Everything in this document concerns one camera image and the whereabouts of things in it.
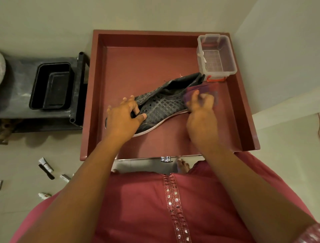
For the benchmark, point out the person's left hand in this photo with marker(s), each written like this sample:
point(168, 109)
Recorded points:
point(121, 122)

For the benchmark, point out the person's right hand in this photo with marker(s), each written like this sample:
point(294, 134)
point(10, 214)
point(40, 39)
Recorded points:
point(203, 125)

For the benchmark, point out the purple orange checked cloth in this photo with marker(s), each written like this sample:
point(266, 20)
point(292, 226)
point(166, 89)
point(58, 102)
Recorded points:
point(207, 87)

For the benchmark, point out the dark grey sneaker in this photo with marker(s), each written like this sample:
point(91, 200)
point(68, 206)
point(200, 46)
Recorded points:
point(162, 107)
point(2, 67)

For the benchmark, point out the silver key bunch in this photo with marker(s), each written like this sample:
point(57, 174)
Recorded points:
point(204, 58)

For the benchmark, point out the red tray table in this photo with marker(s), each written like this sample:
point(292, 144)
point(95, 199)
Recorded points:
point(150, 57)

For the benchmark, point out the clear plastic box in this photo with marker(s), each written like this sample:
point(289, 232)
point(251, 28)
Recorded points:
point(217, 55)

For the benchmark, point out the short white tube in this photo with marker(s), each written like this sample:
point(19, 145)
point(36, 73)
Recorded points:
point(65, 178)

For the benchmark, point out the white dropper bottle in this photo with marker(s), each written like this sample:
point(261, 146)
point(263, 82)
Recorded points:
point(45, 195)

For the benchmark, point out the black shoe rack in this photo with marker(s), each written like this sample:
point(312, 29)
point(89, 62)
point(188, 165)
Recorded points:
point(17, 95)

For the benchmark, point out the lone white battery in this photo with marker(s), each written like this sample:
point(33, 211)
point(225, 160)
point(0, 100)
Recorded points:
point(1, 184)

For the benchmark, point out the person's left forearm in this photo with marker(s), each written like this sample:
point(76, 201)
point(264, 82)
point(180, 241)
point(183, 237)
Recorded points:
point(75, 195)

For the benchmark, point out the person's right forearm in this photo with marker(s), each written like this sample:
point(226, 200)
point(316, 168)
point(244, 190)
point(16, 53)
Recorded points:
point(250, 195)

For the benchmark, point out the person's left foot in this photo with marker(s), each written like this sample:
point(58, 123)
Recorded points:
point(115, 171)

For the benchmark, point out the black plastic tray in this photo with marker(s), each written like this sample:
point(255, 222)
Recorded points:
point(52, 87)

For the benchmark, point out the pink embroidered tunic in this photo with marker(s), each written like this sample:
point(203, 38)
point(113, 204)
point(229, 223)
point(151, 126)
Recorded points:
point(150, 207)

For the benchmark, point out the olive brown sandal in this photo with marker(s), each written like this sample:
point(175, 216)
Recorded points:
point(6, 130)

